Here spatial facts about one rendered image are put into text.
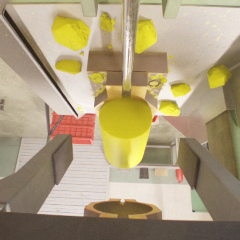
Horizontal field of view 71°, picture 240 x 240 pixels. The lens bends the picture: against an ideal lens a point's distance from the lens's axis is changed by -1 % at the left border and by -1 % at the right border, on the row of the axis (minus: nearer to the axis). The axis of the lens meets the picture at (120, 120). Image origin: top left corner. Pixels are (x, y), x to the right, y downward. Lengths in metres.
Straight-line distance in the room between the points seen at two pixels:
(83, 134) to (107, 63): 2.27
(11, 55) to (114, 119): 0.15
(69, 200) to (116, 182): 1.49
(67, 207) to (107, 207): 5.60
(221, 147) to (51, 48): 0.26
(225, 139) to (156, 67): 0.14
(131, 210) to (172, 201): 5.60
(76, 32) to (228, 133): 0.22
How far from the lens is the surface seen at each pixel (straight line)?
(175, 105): 0.34
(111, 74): 0.20
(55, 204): 6.02
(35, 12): 0.20
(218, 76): 0.25
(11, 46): 0.25
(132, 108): 0.23
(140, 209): 0.29
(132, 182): 5.66
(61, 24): 0.18
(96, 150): 5.72
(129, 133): 0.21
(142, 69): 0.20
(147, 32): 0.17
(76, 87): 0.30
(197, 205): 6.08
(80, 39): 0.18
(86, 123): 2.49
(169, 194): 5.85
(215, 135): 0.29
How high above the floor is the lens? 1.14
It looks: 18 degrees down
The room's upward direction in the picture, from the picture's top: 178 degrees counter-clockwise
